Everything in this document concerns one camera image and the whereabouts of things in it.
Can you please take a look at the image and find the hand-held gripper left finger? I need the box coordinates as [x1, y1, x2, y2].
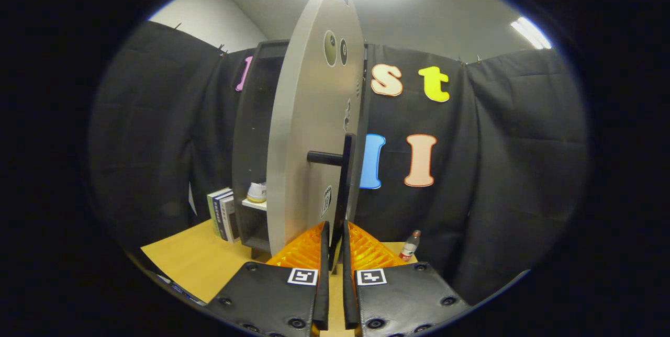
[204, 221, 331, 337]

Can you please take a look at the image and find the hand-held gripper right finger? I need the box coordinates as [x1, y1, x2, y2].
[341, 221, 472, 337]

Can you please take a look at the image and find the grey shoe cabinet door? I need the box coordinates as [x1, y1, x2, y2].
[266, 0, 367, 272]

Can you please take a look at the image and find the grey shoe cabinet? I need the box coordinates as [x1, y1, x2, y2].
[232, 39, 373, 260]

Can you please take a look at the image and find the clear plastic water bottle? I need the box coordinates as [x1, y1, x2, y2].
[399, 230, 421, 262]

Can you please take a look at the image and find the white spine book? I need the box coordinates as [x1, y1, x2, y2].
[220, 196, 241, 243]

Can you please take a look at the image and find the green spine book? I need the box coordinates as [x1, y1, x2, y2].
[207, 188, 233, 237]

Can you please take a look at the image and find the black backdrop cloth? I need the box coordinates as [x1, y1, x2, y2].
[89, 20, 589, 306]

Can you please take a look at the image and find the small ceiling light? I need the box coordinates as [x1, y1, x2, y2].
[510, 17, 553, 50]

